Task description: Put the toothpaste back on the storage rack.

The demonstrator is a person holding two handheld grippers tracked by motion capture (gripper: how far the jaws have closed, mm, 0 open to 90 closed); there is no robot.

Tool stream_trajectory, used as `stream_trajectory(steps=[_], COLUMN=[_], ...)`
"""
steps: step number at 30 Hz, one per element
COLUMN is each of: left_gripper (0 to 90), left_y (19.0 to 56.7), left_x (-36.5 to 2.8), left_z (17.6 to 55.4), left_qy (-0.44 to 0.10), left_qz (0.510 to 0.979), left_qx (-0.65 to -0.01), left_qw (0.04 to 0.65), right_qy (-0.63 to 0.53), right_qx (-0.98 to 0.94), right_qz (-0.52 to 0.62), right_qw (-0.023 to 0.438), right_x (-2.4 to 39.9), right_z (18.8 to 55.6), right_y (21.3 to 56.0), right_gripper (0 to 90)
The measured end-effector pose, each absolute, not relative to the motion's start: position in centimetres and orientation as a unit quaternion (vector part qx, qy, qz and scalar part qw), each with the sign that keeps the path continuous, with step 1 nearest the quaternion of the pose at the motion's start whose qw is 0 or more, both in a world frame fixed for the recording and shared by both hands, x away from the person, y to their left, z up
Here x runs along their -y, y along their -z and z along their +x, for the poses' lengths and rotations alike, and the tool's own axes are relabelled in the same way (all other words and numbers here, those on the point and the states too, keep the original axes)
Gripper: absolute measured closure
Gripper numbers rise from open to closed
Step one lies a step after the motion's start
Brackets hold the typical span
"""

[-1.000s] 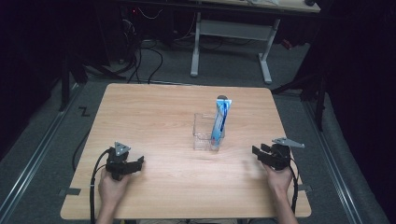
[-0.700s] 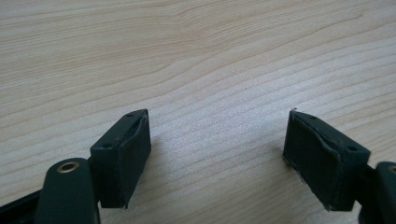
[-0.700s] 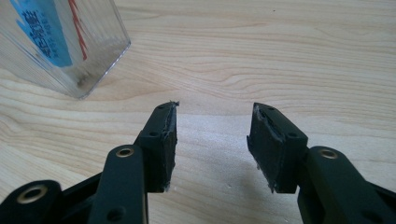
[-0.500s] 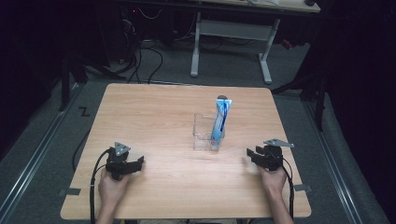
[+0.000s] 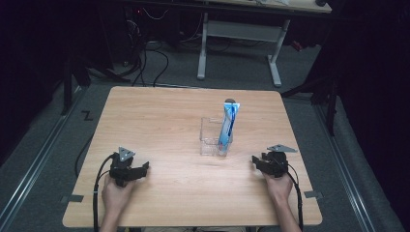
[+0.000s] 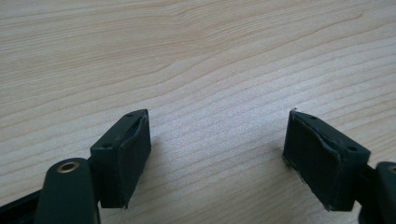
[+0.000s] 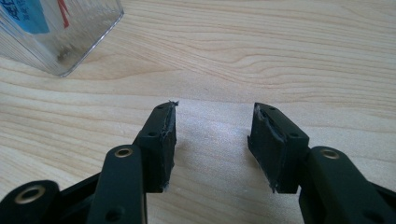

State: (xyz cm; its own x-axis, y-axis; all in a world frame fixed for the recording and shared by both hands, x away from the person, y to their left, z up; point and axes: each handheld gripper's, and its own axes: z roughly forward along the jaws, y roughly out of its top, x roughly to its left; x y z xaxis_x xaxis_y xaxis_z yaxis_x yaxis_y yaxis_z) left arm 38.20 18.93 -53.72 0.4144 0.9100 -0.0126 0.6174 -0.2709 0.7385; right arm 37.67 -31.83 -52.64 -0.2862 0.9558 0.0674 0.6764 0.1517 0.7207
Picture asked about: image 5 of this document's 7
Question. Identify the person's right hand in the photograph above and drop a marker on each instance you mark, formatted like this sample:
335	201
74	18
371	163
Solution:
278	187

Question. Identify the small red object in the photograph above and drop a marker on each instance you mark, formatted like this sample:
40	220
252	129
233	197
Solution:
297	45

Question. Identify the metal floor rail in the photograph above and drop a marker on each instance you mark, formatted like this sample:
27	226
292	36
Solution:
345	174
38	148

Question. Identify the blue and white toothpaste tube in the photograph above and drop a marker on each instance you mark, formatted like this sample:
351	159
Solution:
228	125

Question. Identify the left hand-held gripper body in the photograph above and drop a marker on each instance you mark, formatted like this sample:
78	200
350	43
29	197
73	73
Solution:
124	167

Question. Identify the person's left hand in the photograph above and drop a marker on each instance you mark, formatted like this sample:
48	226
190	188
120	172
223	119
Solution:
116	195

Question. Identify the white-framed desk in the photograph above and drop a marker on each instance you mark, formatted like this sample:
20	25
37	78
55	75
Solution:
241	30

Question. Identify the grey tape piece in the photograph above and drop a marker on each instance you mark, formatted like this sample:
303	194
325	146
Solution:
313	194
76	198

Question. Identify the black tape floor mark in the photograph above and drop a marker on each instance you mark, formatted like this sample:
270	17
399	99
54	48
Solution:
87	115

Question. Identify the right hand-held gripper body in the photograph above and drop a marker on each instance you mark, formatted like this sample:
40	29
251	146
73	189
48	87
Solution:
275	162

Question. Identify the black metal stand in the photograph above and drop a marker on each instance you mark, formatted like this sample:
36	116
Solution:
67	83
328	96

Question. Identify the clear plastic organizer box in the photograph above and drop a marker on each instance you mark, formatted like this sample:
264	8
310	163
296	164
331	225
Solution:
209	138

